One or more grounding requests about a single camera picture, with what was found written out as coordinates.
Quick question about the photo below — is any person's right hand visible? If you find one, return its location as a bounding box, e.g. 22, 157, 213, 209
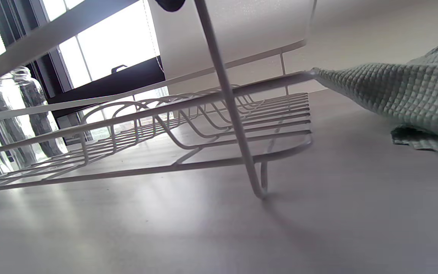
154, 0, 186, 12

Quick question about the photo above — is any green fish scale cleaning cloth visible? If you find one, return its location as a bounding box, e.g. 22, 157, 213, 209
310, 38, 438, 155

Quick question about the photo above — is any white roller blind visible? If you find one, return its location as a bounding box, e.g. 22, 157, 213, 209
148, 0, 316, 96

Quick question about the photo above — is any white bead blind chain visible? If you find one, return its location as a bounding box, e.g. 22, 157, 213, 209
142, 0, 165, 73

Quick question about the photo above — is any black window frame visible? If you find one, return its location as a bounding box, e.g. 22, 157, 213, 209
0, 0, 166, 147

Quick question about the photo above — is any white wire dish rack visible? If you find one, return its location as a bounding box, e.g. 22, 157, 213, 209
0, 0, 315, 208

